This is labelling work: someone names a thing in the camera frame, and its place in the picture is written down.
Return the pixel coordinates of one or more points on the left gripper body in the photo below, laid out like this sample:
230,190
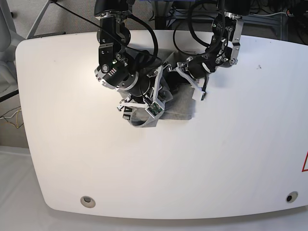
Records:
195,74

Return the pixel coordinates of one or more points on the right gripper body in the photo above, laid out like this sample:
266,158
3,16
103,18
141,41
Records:
140,90

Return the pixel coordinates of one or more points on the grey T-shirt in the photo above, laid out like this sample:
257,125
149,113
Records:
182,105

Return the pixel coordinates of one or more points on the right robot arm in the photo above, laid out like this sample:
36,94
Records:
114,38

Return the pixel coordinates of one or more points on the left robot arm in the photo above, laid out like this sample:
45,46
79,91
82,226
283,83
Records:
223,48

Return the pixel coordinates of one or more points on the black table leg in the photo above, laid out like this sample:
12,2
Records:
161,9

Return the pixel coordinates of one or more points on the left table grommet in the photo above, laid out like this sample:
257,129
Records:
87,202

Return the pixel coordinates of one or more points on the table grommet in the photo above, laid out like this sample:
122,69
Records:
87,202
291,197

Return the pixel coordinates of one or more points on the right table grommet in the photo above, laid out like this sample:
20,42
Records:
291,197

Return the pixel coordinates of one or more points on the aluminium frame rail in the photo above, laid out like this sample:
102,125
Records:
278,22

